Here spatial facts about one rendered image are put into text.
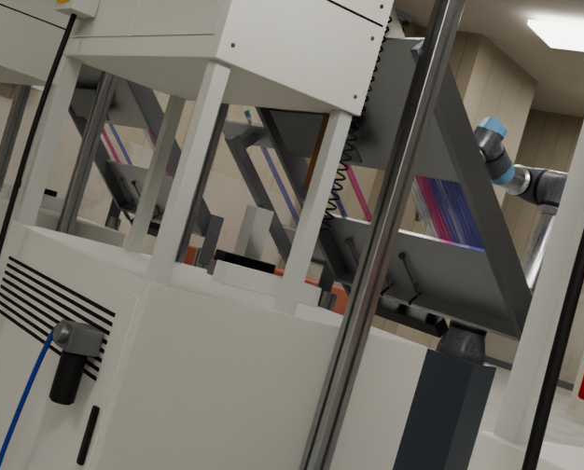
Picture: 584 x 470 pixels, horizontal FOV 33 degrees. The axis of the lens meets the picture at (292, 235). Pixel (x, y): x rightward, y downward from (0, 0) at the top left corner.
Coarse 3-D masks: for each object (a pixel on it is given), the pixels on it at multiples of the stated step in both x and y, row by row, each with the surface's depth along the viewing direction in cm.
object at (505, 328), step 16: (352, 272) 267; (384, 288) 253; (400, 288) 250; (416, 304) 240; (432, 304) 238; (448, 304) 235; (464, 320) 227; (480, 320) 224; (496, 320) 222; (512, 336) 214
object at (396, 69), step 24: (384, 48) 196; (408, 48) 191; (384, 72) 201; (408, 72) 195; (384, 96) 206; (288, 120) 237; (312, 120) 228; (384, 120) 212; (432, 120) 198; (288, 144) 244; (312, 144) 234; (360, 144) 225; (384, 144) 217; (432, 144) 203; (384, 168) 223; (432, 168) 208
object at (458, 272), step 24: (336, 216) 256; (336, 240) 263; (360, 240) 252; (408, 240) 233; (432, 240) 225; (408, 264) 240; (432, 264) 231; (456, 264) 223; (480, 264) 215; (408, 288) 248; (432, 288) 238; (456, 288) 229; (480, 288) 221; (504, 312) 219
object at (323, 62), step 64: (64, 0) 203; (128, 0) 192; (192, 0) 170; (256, 0) 161; (320, 0) 168; (384, 0) 176; (64, 64) 215; (128, 64) 199; (192, 64) 173; (256, 64) 163; (320, 64) 170; (192, 128) 161; (192, 192) 161; (320, 192) 176; (0, 320) 206; (64, 320) 166; (128, 320) 161; (0, 384) 198; (64, 384) 164; (0, 448) 190; (64, 448) 168
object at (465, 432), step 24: (432, 360) 295; (456, 360) 291; (432, 384) 294; (456, 384) 290; (480, 384) 295; (432, 408) 292; (456, 408) 288; (480, 408) 300; (408, 432) 296; (432, 432) 291; (456, 432) 289; (408, 456) 294; (432, 456) 290; (456, 456) 293
